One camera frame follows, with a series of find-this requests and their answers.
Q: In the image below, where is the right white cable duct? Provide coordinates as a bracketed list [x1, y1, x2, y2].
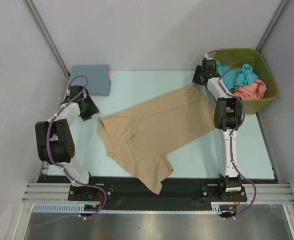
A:
[211, 202, 237, 214]

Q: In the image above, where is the aluminium extrusion rail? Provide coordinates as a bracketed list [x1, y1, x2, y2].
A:
[22, 183, 294, 205]

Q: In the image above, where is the left white cable duct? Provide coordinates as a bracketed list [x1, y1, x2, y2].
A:
[33, 202, 102, 214]

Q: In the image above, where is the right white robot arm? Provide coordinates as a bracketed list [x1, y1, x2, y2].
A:
[192, 56, 247, 204]

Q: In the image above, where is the white cable duct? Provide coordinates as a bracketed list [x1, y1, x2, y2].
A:
[211, 202, 237, 214]
[33, 202, 102, 214]

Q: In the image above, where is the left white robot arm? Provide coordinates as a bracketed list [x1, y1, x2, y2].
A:
[35, 85, 100, 200]

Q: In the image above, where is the salmon pink crumpled t-shirt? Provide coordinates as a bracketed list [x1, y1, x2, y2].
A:
[234, 78, 267, 100]

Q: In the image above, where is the olive green plastic bin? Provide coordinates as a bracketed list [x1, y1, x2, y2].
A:
[213, 48, 278, 114]

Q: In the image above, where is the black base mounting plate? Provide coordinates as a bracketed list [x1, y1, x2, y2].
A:
[36, 175, 279, 211]

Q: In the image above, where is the folded grey-blue t-shirt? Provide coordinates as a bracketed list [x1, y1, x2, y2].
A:
[70, 64, 111, 97]

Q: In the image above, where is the right aluminium corner post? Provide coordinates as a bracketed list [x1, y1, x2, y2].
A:
[255, 0, 290, 53]

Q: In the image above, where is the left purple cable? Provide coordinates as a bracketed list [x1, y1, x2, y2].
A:
[34, 74, 108, 227]

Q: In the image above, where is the aluminium corner post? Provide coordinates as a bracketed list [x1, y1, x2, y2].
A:
[23, 0, 70, 78]
[255, 0, 290, 53]

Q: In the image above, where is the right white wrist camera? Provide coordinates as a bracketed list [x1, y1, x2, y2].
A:
[203, 53, 213, 60]

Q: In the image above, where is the teal crumpled t-shirt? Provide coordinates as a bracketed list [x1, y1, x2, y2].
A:
[216, 61, 258, 89]

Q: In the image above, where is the left aluminium corner post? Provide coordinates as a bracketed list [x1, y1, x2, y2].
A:
[23, 0, 70, 78]

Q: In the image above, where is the beige t-shirt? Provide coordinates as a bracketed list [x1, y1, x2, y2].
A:
[99, 84, 215, 195]

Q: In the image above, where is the dark green patterned garment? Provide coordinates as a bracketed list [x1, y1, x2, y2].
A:
[229, 87, 238, 94]

